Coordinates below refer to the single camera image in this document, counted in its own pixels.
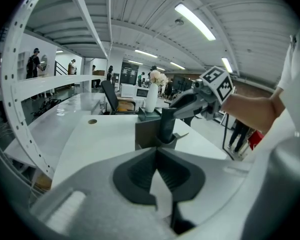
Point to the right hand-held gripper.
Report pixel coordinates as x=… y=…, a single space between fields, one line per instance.
x=215 y=84

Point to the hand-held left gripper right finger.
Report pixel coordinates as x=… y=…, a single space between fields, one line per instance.
x=210 y=184

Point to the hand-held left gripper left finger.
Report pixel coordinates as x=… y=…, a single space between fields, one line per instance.
x=95 y=196

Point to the grey two-slot holder box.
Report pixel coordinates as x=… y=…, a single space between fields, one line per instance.
x=145 y=134

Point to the person's right forearm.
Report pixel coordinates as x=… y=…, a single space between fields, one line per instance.
x=250 y=111

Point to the dark green box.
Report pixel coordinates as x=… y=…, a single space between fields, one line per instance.
x=150 y=116

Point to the black monitor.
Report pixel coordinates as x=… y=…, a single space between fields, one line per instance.
x=182 y=82

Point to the white vase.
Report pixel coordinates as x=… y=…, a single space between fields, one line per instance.
x=151 y=99

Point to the long ceiling light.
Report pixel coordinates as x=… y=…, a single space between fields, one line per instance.
x=227 y=64
x=177 y=65
x=195 y=21
x=146 y=53

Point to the white microwave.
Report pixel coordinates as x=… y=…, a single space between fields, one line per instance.
x=130 y=91

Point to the wooden table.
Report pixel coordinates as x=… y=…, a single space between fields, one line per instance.
x=126 y=106

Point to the red bag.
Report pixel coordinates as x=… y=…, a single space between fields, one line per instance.
x=256 y=139

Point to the black notice board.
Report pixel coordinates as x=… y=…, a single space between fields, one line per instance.
x=128 y=72

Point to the black padded office chair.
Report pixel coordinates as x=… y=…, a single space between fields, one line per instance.
x=110 y=94

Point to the black bag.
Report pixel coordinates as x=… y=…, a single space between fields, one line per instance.
x=47 y=106

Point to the person's white shirt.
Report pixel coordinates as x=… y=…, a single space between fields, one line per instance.
x=295 y=84

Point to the white metal shelf rack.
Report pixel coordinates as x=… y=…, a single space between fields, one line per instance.
x=15 y=89

